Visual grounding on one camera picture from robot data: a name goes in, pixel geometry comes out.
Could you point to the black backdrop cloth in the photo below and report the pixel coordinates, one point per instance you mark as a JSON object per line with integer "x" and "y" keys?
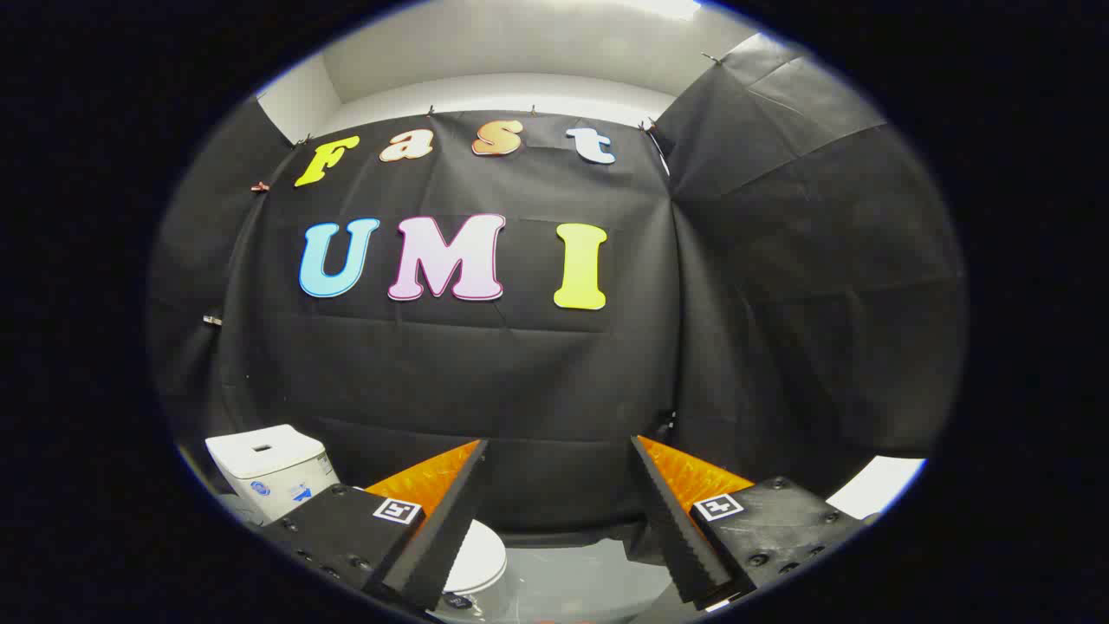
{"x": 520, "y": 381}

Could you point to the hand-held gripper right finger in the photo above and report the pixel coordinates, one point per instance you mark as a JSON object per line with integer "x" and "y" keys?
{"x": 676, "y": 537}

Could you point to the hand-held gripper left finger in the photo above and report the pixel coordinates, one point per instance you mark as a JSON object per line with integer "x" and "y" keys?
{"x": 437, "y": 537}

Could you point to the white toilet with tank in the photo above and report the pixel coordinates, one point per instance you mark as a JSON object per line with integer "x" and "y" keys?
{"x": 269, "y": 468}

